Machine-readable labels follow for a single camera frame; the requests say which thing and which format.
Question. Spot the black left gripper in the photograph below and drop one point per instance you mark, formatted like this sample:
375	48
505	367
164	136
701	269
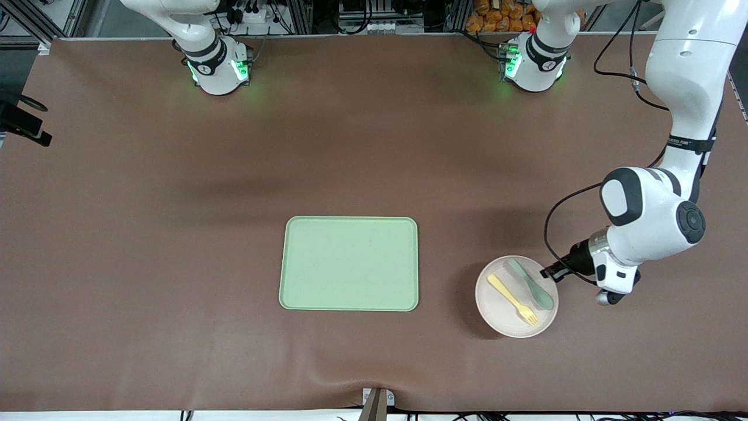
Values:
577	258

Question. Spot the teal green plastic spoon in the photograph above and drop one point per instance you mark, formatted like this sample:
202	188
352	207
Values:
540	298

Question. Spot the yellow plastic fork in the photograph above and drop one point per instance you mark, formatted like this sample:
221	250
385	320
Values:
508	297

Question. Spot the pale pink round plate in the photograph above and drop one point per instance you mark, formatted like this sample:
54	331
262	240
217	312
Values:
497	318

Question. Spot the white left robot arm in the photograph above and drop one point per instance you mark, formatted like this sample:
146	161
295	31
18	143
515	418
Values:
684	70

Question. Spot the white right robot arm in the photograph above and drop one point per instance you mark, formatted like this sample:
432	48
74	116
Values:
216	76

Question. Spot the light green rectangular tray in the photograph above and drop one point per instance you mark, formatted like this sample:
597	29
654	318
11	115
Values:
350	263

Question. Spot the brown table mat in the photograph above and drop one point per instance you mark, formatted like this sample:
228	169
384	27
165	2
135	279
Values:
175	292

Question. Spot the white power strip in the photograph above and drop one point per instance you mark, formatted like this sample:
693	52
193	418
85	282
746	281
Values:
254	16

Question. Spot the orange bread toys pile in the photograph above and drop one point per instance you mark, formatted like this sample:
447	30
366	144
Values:
497	17

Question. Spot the aluminium frame profile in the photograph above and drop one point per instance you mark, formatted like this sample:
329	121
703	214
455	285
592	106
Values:
32	23

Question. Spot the silver clamp bracket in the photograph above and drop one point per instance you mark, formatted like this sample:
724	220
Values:
390	397

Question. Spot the grey camera pole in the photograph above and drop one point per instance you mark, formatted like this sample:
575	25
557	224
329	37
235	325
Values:
374	409

